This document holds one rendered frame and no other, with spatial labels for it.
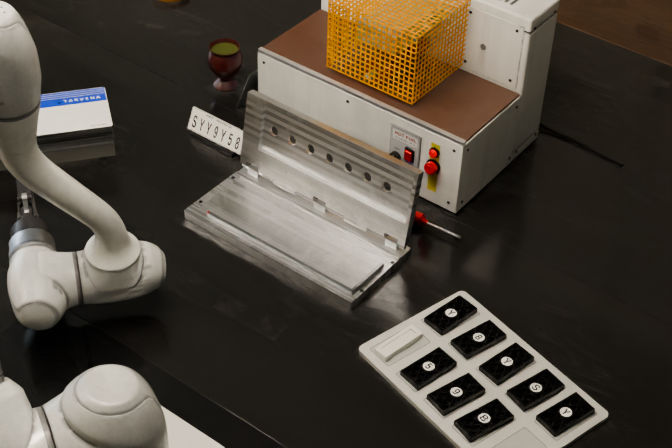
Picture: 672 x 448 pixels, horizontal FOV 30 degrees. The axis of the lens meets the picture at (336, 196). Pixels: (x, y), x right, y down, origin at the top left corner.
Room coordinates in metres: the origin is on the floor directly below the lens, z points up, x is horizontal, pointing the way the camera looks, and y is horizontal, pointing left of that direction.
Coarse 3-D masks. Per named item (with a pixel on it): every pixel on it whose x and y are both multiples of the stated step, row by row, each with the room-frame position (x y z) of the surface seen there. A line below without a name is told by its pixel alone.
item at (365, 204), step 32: (256, 96) 2.16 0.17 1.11; (256, 128) 2.14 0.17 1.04; (288, 128) 2.11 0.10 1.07; (320, 128) 2.06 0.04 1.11; (256, 160) 2.13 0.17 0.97; (288, 160) 2.10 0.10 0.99; (320, 160) 2.05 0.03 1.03; (352, 160) 2.01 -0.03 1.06; (384, 160) 1.96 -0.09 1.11; (320, 192) 2.02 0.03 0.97; (352, 192) 2.00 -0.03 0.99; (384, 192) 1.96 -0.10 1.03; (416, 192) 1.91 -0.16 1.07; (352, 224) 1.97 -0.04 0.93; (384, 224) 1.93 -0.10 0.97
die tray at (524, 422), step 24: (480, 312) 1.74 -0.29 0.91; (384, 336) 1.67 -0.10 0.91; (432, 336) 1.67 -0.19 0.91; (456, 336) 1.68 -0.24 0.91; (408, 360) 1.61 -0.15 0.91; (456, 360) 1.61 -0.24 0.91; (480, 360) 1.62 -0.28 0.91; (408, 384) 1.55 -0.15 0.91; (432, 384) 1.55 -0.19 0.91; (504, 384) 1.56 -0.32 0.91; (432, 408) 1.50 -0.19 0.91; (600, 408) 1.51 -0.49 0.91; (456, 432) 1.44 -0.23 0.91; (504, 432) 1.45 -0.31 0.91; (528, 432) 1.45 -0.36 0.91; (576, 432) 1.45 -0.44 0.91
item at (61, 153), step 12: (72, 132) 2.19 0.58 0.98; (84, 132) 2.19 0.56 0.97; (96, 132) 2.20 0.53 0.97; (108, 132) 2.21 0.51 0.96; (48, 144) 2.17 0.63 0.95; (60, 144) 2.18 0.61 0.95; (72, 144) 2.19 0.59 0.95; (84, 144) 2.19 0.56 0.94; (96, 144) 2.20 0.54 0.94; (108, 144) 2.21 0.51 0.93; (48, 156) 2.17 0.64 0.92; (60, 156) 2.18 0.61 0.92; (72, 156) 2.18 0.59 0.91; (84, 156) 2.19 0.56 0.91; (96, 156) 2.20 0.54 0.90; (0, 168) 2.14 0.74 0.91
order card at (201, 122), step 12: (192, 108) 2.32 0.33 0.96; (192, 120) 2.31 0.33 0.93; (204, 120) 2.29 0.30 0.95; (216, 120) 2.28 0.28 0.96; (204, 132) 2.28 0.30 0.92; (216, 132) 2.26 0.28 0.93; (228, 132) 2.25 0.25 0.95; (240, 132) 2.24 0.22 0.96; (228, 144) 2.24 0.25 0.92; (240, 144) 2.22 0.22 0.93
